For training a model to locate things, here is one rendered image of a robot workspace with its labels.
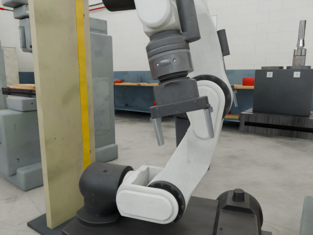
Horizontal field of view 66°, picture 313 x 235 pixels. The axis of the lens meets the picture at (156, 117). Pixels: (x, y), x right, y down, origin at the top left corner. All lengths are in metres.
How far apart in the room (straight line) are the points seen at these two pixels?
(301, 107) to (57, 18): 1.48
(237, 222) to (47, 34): 1.46
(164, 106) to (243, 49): 5.15
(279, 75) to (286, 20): 4.40
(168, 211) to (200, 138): 0.25
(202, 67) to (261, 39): 4.87
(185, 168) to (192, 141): 0.10
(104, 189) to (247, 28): 5.09
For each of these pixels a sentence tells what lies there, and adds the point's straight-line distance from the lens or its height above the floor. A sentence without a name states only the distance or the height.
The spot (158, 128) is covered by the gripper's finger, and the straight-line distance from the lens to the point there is 0.51.
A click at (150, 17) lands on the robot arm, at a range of 0.48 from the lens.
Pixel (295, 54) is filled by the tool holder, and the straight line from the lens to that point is 1.18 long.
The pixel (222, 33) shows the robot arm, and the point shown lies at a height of 1.23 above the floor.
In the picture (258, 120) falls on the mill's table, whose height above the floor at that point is 0.89.
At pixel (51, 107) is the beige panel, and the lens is 1.72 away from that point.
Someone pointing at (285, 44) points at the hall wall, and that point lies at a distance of 5.46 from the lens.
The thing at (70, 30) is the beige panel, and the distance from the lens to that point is 1.84.
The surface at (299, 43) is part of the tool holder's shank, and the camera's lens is 1.19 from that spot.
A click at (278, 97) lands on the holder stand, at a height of 0.99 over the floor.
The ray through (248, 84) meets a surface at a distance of 4.94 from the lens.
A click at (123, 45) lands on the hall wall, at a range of 7.23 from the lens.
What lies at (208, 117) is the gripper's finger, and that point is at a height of 1.00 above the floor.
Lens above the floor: 1.08
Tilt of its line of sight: 10 degrees down
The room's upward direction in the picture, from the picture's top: straight up
